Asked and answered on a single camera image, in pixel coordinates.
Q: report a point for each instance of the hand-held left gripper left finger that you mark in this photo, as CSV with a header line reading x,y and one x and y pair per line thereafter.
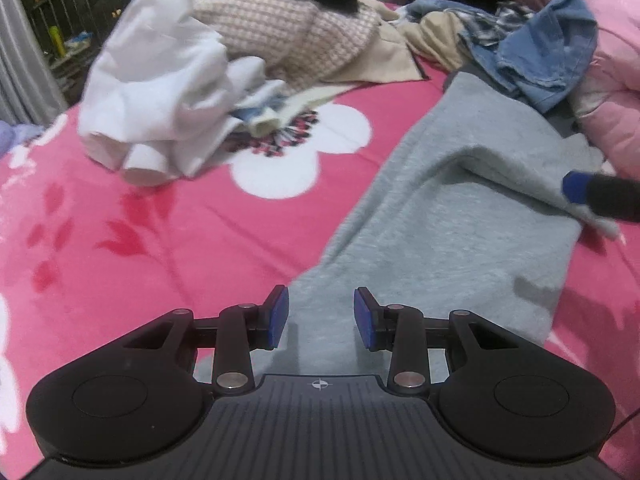
x,y
277,315

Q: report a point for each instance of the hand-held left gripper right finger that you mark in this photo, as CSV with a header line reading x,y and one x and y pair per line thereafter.
x,y
365,317

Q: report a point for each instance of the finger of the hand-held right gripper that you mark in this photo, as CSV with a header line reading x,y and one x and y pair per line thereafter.
x,y
575,188

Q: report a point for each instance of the grey sweatshirt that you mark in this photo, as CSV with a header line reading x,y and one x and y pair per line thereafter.
x,y
450,220

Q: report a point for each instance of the white garment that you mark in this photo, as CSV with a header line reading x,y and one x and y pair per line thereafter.
x,y
150,80

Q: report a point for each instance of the pink quilt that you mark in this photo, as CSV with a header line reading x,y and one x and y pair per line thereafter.
x,y
615,85

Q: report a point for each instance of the blue denim garment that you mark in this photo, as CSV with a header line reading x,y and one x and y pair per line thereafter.
x,y
545,55

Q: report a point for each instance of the pink floral blanket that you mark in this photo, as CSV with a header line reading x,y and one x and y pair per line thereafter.
x,y
150,240

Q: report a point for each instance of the plaid shirt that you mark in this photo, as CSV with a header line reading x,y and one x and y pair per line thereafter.
x,y
495,22

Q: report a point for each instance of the blue cream garment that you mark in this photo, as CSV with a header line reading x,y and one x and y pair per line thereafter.
x,y
260,110

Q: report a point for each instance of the pink knit sweater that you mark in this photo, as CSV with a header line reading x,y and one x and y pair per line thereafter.
x,y
280,30

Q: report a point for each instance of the lavender garment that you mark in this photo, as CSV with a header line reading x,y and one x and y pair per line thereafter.
x,y
20,135

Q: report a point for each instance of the blue white packet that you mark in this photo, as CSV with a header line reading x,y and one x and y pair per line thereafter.
x,y
80,42

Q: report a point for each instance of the green bottle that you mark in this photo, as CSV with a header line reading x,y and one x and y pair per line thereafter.
x,y
56,42

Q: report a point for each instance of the grey curtain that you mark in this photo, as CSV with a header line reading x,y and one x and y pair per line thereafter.
x,y
20,60

